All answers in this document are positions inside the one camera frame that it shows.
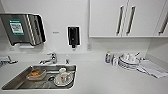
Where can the small wall label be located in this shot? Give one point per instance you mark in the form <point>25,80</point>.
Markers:
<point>55,32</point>

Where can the small chrome sink knob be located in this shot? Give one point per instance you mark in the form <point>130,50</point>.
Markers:
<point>67,61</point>

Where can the chrome faucet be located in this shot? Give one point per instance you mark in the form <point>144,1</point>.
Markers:
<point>51,58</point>

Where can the small white bottle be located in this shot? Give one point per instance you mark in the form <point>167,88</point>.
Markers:
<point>114,60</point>

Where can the white wall cabinet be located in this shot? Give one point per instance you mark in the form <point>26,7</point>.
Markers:
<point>103,18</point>

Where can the blue label soap bottle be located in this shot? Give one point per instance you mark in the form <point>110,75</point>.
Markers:
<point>108,57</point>

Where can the steel kitchen sink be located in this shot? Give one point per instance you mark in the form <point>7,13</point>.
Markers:
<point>16,82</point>

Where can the stack of white dishes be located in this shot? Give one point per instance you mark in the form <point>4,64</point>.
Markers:
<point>129,61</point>

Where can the black soap dispenser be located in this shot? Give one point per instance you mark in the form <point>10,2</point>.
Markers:
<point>73,36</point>

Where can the orange food container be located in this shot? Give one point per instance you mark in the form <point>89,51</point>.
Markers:
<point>36,74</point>

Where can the white cup with saucer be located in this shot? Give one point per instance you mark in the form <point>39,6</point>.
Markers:
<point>63,78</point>

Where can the steel paper towel dispenser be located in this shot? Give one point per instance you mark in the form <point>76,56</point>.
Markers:
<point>18,30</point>

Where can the white wall outlet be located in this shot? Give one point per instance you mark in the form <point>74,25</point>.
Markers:
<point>89,47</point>

